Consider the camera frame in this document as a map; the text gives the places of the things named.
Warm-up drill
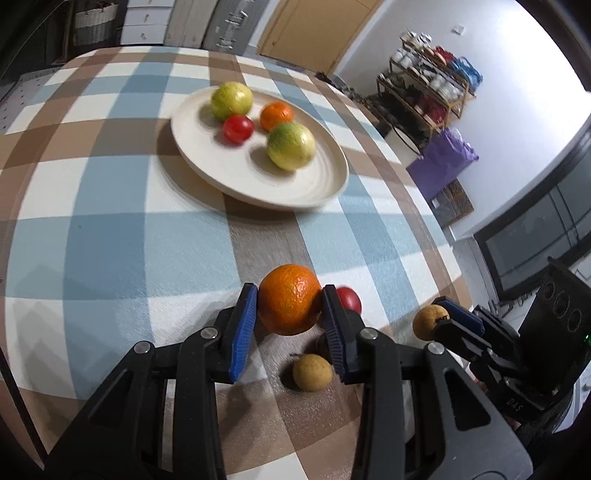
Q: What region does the yellow green guava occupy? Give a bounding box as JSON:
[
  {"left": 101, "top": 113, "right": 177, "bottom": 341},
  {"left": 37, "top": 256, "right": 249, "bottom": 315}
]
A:
[{"left": 211, "top": 82, "right": 254, "bottom": 121}]

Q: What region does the beige suitcase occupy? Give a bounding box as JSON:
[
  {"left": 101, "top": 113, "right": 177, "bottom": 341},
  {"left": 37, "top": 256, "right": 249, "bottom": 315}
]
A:
[{"left": 164, "top": 0, "right": 220, "bottom": 49}]

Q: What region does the cream round plate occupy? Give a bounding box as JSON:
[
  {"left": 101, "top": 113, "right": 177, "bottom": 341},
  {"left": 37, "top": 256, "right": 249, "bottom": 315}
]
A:
[{"left": 171, "top": 84, "right": 349, "bottom": 212}]

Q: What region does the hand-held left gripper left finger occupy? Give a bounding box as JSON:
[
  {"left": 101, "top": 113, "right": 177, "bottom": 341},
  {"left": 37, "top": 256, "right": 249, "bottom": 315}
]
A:
[{"left": 44, "top": 282, "right": 259, "bottom": 480}]

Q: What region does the black framed glass panel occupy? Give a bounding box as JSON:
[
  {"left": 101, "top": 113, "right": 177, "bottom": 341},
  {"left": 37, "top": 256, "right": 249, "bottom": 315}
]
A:
[{"left": 473, "top": 175, "right": 591, "bottom": 301}]

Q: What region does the purple bag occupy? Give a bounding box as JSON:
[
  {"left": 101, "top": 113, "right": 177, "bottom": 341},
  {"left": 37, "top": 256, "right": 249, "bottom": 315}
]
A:
[{"left": 406, "top": 128, "right": 479, "bottom": 201}]

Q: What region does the brown doormat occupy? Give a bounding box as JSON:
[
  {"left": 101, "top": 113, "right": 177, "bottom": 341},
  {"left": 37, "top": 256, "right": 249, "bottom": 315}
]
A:
[{"left": 429, "top": 180, "right": 475, "bottom": 227}]

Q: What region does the white drawer unit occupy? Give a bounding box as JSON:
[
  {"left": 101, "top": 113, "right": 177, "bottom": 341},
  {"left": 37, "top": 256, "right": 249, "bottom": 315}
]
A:
[{"left": 120, "top": 0, "right": 176, "bottom": 47}]

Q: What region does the orange mandarin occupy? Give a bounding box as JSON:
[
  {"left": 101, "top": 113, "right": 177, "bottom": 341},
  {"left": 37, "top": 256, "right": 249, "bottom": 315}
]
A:
[
  {"left": 257, "top": 264, "right": 322, "bottom": 336},
  {"left": 259, "top": 102, "right": 295, "bottom": 133}
]

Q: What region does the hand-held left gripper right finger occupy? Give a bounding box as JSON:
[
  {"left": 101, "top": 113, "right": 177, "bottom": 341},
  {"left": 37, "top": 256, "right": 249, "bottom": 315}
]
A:
[{"left": 321, "top": 284, "right": 534, "bottom": 480}]

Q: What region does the group of assorted sneakers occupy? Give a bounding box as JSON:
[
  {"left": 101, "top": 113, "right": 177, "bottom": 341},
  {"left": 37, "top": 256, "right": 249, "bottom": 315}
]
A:
[{"left": 388, "top": 30, "right": 483, "bottom": 125}]

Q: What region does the silver suitcase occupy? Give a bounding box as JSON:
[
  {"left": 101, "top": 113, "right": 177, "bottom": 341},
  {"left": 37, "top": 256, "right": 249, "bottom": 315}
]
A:
[{"left": 201, "top": 0, "right": 271, "bottom": 54}]

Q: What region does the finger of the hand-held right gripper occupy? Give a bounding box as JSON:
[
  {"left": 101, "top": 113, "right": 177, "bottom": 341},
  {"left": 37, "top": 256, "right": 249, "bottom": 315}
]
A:
[
  {"left": 433, "top": 296, "right": 486, "bottom": 334},
  {"left": 433, "top": 320, "right": 509, "bottom": 380}
]

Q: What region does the brown longan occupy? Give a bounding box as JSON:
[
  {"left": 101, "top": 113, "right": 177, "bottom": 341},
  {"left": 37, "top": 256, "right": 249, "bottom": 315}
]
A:
[
  {"left": 412, "top": 305, "right": 451, "bottom": 341},
  {"left": 292, "top": 354, "right": 334, "bottom": 393}
]

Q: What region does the white waste bin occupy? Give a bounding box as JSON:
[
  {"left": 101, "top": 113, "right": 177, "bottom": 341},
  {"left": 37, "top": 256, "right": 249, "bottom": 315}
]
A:
[{"left": 388, "top": 122, "right": 423, "bottom": 162}]

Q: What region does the light wooden door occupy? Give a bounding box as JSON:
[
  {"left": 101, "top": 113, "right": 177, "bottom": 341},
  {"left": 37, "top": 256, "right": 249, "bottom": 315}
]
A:
[{"left": 256, "top": 0, "right": 384, "bottom": 75}]

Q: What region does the wooden shoe rack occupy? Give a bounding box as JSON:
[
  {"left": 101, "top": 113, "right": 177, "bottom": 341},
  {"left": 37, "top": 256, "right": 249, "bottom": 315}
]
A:
[{"left": 376, "top": 30, "right": 483, "bottom": 139}]

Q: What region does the woven laundry basket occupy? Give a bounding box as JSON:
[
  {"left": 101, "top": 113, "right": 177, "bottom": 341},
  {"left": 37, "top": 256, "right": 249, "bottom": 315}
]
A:
[{"left": 74, "top": 0, "right": 121, "bottom": 47}]

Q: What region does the red tomato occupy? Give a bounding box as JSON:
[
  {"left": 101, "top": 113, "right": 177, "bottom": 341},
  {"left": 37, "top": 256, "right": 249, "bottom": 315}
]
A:
[
  {"left": 335, "top": 286, "right": 363, "bottom": 315},
  {"left": 223, "top": 114, "right": 256, "bottom": 145}
]

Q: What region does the green-orange citrus fruit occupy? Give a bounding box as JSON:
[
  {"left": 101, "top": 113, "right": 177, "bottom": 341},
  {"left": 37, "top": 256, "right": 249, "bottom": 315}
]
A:
[{"left": 266, "top": 122, "right": 317, "bottom": 171}]

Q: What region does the dotted patterned rug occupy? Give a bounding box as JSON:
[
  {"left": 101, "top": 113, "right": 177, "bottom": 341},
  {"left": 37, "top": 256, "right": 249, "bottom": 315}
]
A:
[{"left": 0, "top": 69, "right": 61, "bottom": 134}]

